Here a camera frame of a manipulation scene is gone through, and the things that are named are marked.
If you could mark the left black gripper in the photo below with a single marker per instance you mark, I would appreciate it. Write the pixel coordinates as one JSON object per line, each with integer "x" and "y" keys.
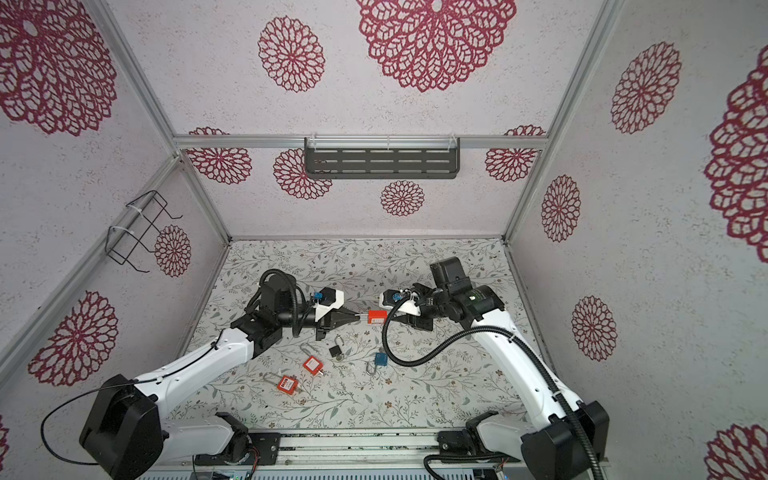
{"x": 334, "y": 323}

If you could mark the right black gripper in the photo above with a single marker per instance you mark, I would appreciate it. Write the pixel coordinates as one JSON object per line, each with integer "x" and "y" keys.
{"x": 415, "y": 321}

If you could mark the red padlock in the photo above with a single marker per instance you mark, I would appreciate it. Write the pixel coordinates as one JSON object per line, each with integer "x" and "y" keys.
{"x": 312, "y": 363}
{"x": 374, "y": 317}
{"x": 285, "y": 384}

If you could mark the blue padlock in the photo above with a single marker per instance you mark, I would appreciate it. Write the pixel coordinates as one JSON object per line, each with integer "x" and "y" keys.
{"x": 380, "y": 359}

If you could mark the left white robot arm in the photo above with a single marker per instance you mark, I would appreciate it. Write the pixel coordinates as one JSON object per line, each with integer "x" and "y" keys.
{"x": 128, "y": 430}

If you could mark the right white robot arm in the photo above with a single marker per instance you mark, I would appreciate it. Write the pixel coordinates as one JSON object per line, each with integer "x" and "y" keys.
{"x": 562, "y": 438}

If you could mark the black padlock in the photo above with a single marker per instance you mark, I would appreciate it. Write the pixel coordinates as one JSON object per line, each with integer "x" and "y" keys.
{"x": 336, "y": 351}

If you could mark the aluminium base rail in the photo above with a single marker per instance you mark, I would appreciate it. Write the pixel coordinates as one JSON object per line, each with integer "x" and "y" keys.
{"x": 360, "y": 447}

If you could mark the grey slotted wall shelf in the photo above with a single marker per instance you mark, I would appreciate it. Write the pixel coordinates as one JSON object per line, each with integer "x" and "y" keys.
{"x": 385, "y": 159}

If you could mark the black wire wall basket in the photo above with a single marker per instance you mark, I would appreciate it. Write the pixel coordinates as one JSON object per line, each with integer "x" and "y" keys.
{"x": 148, "y": 208}

